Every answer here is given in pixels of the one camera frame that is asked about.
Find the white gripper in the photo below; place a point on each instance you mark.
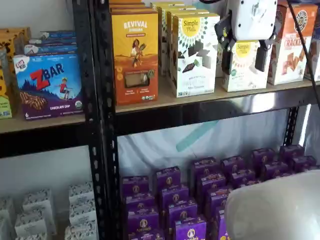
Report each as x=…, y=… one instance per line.
x=252, y=17

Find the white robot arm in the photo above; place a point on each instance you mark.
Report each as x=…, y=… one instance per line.
x=275, y=207

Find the small white yellow-label box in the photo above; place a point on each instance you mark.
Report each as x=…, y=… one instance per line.
x=243, y=72

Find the small white cracker box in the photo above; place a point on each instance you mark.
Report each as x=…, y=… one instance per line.
x=220, y=60

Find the orange white crackers box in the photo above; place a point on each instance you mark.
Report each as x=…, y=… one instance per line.
x=290, y=50

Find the Simple Mills mint chocolate box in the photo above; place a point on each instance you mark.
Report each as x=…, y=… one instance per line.
x=169, y=50
x=197, y=75
x=162, y=45
x=170, y=3

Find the wooden shelf board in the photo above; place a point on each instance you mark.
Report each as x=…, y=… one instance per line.
x=200, y=101
x=37, y=126

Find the purple Annie's box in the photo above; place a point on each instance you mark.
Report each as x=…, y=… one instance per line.
x=205, y=166
x=303, y=163
x=262, y=157
x=217, y=200
x=242, y=178
x=233, y=165
x=175, y=196
x=291, y=153
x=191, y=230
x=221, y=225
x=140, y=202
x=183, y=212
x=210, y=182
x=146, y=235
x=143, y=221
x=135, y=186
x=168, y=178
x=275, y=170

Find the orange Revival box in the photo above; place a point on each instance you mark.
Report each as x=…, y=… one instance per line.
x=127, y=2
x=132, y=8
x=136, y=62

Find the purple blue ZBar box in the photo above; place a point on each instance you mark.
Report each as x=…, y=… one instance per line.
x=50, y=87
x=55, y=42
x=50, y=49
x=60, y=34

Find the white patterned box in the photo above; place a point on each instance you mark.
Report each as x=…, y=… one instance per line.
x=35, y=223
x=37, y=201
x=6, y=207
x=81, y=231
x=31, y=237
x=81, y=191
x=82, y=210

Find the teal tape strip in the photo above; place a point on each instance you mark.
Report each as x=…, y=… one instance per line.
x=197, y=136

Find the black metal shelving rack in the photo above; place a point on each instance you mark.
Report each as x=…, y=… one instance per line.
x=107, y=100
x=90, y=100

